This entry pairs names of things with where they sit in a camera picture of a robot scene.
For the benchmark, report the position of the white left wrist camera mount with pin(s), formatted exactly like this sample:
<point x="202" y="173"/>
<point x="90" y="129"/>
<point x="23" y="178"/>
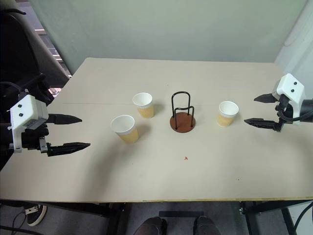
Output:
<point x="25" y="112"/>

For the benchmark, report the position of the tan ribbed paper cup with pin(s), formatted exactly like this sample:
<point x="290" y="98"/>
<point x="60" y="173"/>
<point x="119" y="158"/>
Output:
<point x="128" y="135"/>
<point x="146" y="111"/>
<point x="225" y="120"/>

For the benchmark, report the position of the black white sneaker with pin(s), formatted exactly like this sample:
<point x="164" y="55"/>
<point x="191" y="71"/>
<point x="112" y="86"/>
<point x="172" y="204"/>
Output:
<point x="34" y="215"/>

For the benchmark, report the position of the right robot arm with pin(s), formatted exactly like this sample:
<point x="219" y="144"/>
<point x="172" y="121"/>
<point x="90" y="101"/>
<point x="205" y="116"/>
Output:
<point x="308" y="110"/>

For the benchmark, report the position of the black flat bar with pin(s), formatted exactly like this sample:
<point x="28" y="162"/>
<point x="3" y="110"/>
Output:
<point x="181" y="214"/>

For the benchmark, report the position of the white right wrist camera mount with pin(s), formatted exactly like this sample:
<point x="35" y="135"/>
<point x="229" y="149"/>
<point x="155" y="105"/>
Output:
<point x="289" y="85"/>

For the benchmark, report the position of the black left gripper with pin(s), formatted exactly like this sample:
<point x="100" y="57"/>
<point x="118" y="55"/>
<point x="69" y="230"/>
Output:
<point x="33" y="138"/>

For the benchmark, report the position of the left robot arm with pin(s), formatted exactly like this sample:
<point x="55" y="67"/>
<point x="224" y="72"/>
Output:
<point x="4" y="115"/>

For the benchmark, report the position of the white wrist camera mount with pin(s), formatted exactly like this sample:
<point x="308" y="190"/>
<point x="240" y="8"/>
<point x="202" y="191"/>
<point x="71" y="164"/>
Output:
<point x="289" y="85"/>
<point x="25" y="112"/>

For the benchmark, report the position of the dark rounded shape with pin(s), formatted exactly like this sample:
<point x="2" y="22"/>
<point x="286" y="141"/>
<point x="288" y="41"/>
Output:
<point x="150" y="226"/>
<point x="204" y="225"/>

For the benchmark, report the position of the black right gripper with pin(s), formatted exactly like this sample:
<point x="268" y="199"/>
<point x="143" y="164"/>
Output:
<point x="284" y="110"/>

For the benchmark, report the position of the white cloth sheet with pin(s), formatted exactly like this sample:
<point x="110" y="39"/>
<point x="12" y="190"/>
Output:
<point x="297" y="44"/>

